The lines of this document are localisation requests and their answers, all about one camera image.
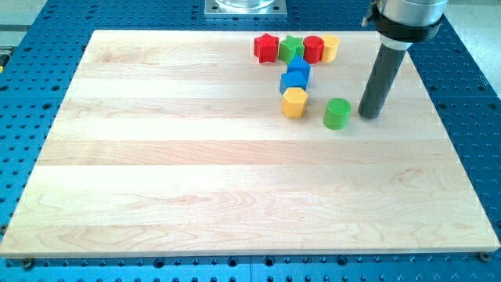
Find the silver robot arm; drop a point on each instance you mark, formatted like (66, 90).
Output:
(402, 23)

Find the blue triangle block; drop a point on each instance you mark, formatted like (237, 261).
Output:
(294, 79)

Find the yellow hexagon block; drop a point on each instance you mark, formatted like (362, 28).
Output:
(294, 102)

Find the light wooden board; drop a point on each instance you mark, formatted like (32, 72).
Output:
(173, 143)

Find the blue cube block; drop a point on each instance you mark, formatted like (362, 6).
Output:
(298, 64)

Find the green cylinder block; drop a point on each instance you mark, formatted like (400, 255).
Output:
(337, 113)

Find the red star block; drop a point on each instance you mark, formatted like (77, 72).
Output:
(266, 48)

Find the green star block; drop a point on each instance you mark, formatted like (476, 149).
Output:
(290, 47)

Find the red cylinder block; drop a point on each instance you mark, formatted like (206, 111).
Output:
(313, 49)

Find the yellow cylinder block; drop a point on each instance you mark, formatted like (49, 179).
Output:
(331, 43)

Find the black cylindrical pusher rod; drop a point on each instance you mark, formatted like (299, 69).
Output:
(380, 81)

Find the left board clamp screw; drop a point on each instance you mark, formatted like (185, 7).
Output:
(27, 263)

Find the board clamp screw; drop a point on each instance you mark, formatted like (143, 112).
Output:
(27, 263)
(484, 256)

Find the right board clamp screw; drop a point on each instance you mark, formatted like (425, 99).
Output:
(484, 256)

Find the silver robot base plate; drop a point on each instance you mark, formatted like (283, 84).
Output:
(245, 8)

